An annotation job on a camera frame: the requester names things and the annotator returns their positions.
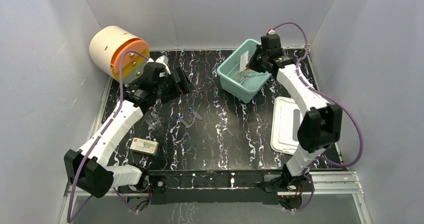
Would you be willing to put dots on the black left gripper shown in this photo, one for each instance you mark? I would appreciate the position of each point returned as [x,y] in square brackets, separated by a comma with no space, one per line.
[175,84]

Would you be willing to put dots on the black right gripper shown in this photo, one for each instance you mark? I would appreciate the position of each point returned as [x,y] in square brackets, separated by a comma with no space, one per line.
[251,64]

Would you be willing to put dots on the mint green plastic bin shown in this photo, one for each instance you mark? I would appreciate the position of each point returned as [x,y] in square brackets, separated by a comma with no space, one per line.
[230,66]

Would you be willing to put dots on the clear glass beaker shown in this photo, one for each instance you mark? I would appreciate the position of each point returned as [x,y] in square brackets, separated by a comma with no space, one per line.
[153,121]

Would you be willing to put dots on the blue capped tube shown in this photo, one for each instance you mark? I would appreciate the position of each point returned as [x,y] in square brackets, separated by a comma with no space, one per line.
[195,114]
[187,125]

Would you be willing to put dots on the white plastic bin lid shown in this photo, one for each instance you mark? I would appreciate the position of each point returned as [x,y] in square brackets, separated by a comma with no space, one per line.
[287,118]

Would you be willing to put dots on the white red slide box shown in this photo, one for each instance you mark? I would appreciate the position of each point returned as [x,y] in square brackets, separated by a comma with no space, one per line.
[144,146]

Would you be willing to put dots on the white paper packet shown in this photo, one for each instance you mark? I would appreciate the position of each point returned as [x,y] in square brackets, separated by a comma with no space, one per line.
[244,59]

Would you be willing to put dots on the amber rubber tube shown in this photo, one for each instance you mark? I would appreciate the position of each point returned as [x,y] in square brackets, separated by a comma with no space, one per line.
[237,76]

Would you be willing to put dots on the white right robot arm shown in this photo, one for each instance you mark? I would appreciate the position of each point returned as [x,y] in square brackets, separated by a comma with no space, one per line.
[321,121]

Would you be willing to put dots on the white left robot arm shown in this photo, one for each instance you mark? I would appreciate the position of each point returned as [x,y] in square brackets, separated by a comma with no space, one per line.
[87,168]

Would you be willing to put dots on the white orange cylinder drum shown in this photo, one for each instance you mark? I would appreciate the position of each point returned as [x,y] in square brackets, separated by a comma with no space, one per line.
[113,44]

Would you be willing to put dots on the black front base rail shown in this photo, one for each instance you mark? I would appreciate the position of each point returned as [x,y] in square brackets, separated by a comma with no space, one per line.
[210,186]

